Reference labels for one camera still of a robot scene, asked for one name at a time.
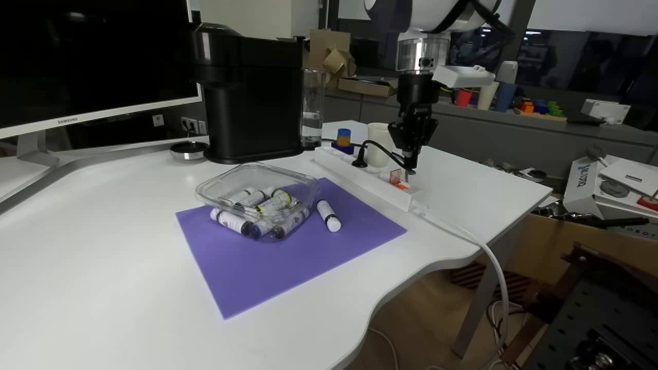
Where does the black coffee machine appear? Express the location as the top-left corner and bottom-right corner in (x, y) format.
(191, 26), (301, 162)

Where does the beige cup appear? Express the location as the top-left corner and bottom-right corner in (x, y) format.
(476, 83), (499, 111)

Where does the white computer monitor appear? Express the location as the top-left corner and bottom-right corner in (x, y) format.
(0, 0), (201, 165)

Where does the purple mat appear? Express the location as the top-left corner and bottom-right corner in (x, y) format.
(176, 179), (405, 318)

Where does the white marker front middle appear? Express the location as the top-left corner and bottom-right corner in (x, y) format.
(250, 219), (272, 239)

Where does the white power strip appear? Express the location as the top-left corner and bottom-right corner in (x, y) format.
(313, 148), (425, 215)

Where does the blue and yellow small object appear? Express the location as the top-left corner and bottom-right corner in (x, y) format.
(334, 128), (353, 154)

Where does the blue cup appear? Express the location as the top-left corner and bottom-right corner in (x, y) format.
(493, 83), (515, 114)

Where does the white marker front right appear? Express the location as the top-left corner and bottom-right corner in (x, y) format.
(270, 207), (311, 239)

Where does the white paper cup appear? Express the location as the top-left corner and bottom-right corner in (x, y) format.
(365, 124), (394, 168)

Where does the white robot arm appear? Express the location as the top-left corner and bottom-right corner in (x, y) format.
(364, 0), (513, 173)

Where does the white power cable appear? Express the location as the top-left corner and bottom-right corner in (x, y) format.
(409, 198), (512, 345)

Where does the clear plastic container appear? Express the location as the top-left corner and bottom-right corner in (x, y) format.
(196, 165), (316, 227)

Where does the white marker beside container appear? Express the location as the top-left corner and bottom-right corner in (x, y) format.
(316, 200), (341, 233)

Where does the white cardboard box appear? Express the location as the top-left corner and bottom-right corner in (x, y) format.
(563, 156), (658, 222)

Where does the brown cardboard box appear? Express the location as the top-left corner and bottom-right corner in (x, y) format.
(305, 30), (397, 100)

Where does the clear water tank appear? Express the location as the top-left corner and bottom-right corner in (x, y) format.
(300, 69), (324, 146)

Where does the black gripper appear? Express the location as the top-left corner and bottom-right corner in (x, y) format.
(388, 74), (438, 172)

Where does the white marker inside container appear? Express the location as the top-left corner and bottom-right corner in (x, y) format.
(257, 190), (297, 219)

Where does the white marker front left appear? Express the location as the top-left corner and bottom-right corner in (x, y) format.
(210, 207), (250, 237)

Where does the black power plug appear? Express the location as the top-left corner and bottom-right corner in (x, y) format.
(352, 141), (412, 173)

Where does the red cup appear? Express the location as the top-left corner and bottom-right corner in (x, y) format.
(453, 89), (475, 107)

